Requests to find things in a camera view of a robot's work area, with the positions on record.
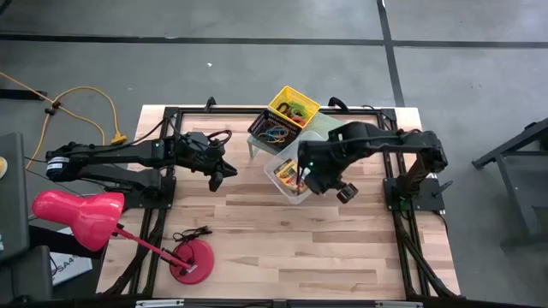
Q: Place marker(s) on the clear plastic bin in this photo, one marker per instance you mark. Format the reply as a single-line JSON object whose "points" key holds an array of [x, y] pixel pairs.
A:
{"points": [[278, 179]]}

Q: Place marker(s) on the dark metal cart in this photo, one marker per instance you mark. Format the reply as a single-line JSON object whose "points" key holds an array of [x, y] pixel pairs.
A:
{"points": [[522, 179]]}

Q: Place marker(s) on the black plastic basket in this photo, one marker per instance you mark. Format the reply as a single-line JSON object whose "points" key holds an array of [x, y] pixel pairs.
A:
{"points": [[257, 120]]}

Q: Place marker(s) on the dark grey cabinet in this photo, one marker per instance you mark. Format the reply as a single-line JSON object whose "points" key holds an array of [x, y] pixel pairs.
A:
{"points": [[13, 192]]}

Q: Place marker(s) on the thin yellow rubber band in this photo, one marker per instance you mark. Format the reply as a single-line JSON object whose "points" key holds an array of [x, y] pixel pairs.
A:
{"points": [[279, 140]]}

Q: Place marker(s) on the white printed box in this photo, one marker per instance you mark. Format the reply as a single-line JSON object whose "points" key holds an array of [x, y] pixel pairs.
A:
{"points": [[73, 269]]}

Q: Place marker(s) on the black aluminium table frame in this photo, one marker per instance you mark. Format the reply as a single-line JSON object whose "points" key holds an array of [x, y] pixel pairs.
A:
{"points": [[387, 114]]}

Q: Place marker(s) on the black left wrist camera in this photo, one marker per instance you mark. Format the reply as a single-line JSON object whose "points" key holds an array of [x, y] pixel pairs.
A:
{"points": [[215, 181]]}

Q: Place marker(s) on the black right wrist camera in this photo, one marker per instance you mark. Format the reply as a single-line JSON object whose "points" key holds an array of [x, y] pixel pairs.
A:
{"points": [[347, 192]]}

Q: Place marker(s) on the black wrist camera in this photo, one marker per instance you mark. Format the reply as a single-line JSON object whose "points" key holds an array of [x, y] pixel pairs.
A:
{"points": [[215, 181], [347, 192]]}

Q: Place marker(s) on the black box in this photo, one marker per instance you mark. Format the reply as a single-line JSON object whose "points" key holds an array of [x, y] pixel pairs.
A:
{"points": [[25, 274]]}

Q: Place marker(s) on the yellow plastic basket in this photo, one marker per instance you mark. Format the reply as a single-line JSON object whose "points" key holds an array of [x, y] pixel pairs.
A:
{"points": [[310, 104]]}

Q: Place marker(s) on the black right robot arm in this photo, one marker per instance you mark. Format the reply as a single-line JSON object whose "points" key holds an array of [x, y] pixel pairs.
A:
{"points": [[385, 139]]}

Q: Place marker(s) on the green perforated metal shelf riser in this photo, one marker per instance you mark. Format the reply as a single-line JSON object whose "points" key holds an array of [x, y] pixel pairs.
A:
{"points": [[329, 122]]}

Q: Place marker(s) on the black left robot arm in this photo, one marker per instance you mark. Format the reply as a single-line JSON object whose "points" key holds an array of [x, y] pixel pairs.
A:
{"points": [[107, 156]]}

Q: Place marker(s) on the red desk lamp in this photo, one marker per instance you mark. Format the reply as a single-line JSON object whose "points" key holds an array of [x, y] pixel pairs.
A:
{"points": [[85, 218]]}

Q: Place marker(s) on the yellow green crayon box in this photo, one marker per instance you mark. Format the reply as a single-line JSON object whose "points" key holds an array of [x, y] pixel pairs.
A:
{"points": [[287, 173]]}

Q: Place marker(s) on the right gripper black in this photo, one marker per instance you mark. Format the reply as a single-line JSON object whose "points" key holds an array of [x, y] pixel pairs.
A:
{"points": [[321, 158]]}

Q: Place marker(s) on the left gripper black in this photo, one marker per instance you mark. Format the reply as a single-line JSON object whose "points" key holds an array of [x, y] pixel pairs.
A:
{"points": [[199, 152]]}

